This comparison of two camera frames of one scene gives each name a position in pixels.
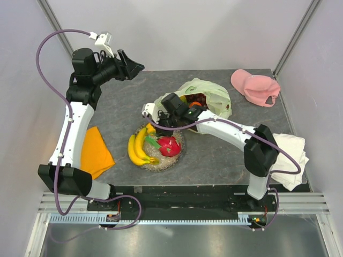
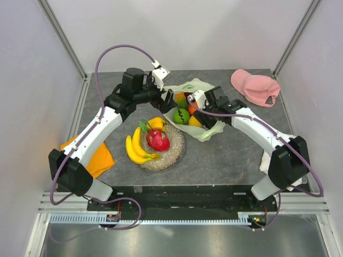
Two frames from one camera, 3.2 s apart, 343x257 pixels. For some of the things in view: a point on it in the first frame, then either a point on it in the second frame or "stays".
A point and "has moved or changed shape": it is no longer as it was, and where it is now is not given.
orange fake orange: x=194 y=103 stays
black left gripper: x=127 y=69 to x=164 y=105
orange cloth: x=96 y=157 stays
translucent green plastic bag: x=218 y=102 has moved or changed shape
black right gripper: x=165 y=133 to x=200 y=116
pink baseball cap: x=258 y=89 stays
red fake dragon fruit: x=169 y=146 has moved or changed shape
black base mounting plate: x=186 y=198 stays
